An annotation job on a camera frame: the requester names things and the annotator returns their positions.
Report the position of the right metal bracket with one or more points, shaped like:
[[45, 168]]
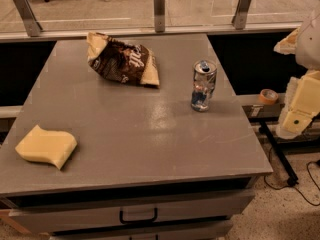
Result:
[[240, 17]]

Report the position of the upper grey drawer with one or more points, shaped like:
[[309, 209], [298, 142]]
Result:
[[105, 214]]

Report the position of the metal bracket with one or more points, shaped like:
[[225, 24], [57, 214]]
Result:
[[159, 15], [32, 27], [240, 17]]

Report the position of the yellow sponge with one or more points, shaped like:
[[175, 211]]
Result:
[[47, 146]]

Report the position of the left metal bracket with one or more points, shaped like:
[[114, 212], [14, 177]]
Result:
[[32, 27]]

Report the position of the lower grey drawer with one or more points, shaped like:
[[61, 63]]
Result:
[[205, 230]]

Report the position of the brown chip bag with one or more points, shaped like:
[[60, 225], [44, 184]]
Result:
[[122, 62]]

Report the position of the black table leg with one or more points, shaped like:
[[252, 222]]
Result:
[[292, 177]]

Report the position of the middle metal bracket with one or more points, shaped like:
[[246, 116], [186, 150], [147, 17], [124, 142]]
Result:
[[159, 15]]

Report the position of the silver blue soda can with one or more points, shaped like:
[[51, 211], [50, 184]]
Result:
[[204, 82]]

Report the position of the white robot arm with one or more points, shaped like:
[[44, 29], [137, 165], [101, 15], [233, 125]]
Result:
[[307, 52]]

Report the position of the grey drawer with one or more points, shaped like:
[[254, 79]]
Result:
[[205, 230], [105, 214]]

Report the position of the black drawer handle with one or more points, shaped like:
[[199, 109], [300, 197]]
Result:
[[138, 216]]

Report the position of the orange tape roll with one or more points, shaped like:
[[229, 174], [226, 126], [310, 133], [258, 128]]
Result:
[[268, 96]]

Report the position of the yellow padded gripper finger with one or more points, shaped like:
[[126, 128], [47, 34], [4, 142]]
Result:
[[288, 44], [301, 105]]

